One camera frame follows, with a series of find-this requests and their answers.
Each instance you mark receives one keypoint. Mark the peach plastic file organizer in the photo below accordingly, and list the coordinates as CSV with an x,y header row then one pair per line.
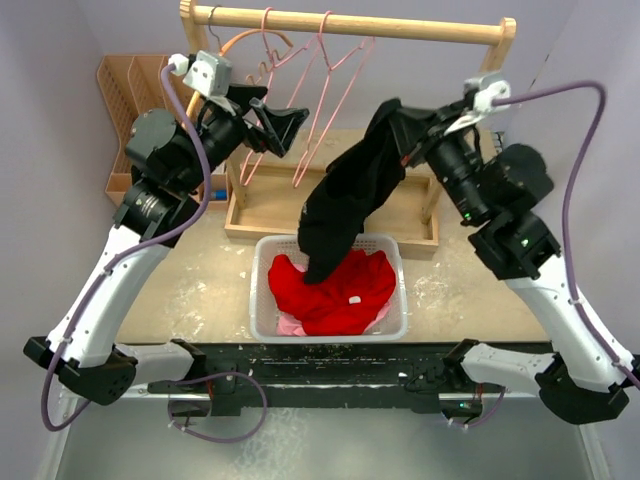
x,y
131,85

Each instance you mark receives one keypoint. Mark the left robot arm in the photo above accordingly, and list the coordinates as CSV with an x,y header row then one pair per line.
x,y
81,352

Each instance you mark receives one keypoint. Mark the orange hanger with metal hook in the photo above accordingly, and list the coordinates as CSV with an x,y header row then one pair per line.
x,y
235,45

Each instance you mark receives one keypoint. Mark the pink tank top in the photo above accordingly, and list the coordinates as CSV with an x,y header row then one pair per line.
x,y
290,326

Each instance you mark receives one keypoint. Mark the white plastic basket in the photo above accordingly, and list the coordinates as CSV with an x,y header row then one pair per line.
x,y
269,325

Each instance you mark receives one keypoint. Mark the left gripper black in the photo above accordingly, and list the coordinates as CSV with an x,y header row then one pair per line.
x,y
279,122

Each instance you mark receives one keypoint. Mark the aluminium frame rail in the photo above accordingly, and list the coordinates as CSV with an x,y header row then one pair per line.
x,y
310,375

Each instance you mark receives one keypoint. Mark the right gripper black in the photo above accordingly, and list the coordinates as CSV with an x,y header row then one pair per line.
x,y
421,125

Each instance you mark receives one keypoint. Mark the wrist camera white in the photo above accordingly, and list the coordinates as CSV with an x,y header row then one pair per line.
x,y
479,93
208,74

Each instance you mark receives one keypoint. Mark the red t shirt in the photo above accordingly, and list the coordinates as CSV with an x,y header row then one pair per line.
x,y
340,300

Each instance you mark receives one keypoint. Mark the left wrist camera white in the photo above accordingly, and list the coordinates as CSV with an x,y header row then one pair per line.
x,y
208,74

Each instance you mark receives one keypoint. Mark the pink wire hanger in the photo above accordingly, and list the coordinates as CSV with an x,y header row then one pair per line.
x,y
316,137
275,60

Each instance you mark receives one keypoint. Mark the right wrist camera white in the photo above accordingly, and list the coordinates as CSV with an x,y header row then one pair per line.
x,y
479,93

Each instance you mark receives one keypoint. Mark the black t shirt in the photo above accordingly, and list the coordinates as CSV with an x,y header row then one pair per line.
x,y
356,184

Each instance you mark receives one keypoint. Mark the blue grey cylinder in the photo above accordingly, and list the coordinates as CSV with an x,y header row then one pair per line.
x,y
219,195

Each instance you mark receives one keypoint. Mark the wooden clothes rack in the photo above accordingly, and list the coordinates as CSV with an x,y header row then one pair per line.
x,y
264,196

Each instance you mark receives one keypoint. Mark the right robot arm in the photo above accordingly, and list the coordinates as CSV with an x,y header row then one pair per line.
x,y
583,380

